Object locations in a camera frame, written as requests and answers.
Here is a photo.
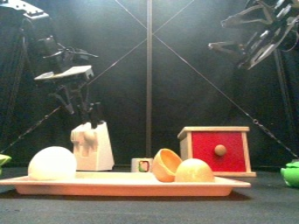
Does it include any black frame post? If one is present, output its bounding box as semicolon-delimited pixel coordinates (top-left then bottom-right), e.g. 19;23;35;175
273;49;292;160

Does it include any white toy egg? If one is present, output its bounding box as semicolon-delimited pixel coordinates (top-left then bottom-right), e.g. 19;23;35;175
26;145;78;181

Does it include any orange domed egg half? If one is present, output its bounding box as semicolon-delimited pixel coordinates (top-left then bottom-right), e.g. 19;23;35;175
173;157;216;184

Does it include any pink plastic tray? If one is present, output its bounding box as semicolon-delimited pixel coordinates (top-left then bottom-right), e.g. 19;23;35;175
0;171;252;197

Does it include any black-handled toy cleaver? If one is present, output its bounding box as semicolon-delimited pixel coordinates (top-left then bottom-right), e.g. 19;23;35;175
89;101;103;130

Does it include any thin diagonal brace wire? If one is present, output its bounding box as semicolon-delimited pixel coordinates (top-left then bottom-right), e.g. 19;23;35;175
0;0;196;154
114;0;299;160

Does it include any green toy pepper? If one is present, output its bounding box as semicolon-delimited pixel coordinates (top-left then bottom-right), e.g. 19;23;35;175
278;159;299;189

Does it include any grey vertical frame pole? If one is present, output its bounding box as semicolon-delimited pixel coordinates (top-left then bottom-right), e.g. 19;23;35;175
143;0;154;158

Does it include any small white toy block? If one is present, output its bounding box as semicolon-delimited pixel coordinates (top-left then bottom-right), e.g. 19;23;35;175
130;157;154;173

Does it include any wooden box with red drawer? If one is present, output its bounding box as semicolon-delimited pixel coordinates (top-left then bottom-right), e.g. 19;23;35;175
176;125;257;178

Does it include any orange hollow egg half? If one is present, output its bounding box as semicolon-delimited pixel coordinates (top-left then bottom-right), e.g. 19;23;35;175
150;148;182;183

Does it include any white toy knife block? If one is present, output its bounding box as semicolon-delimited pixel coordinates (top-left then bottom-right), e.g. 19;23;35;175
69;121;115;172

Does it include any small green toy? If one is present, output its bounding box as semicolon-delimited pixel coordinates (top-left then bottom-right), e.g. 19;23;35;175
0;153;13;176

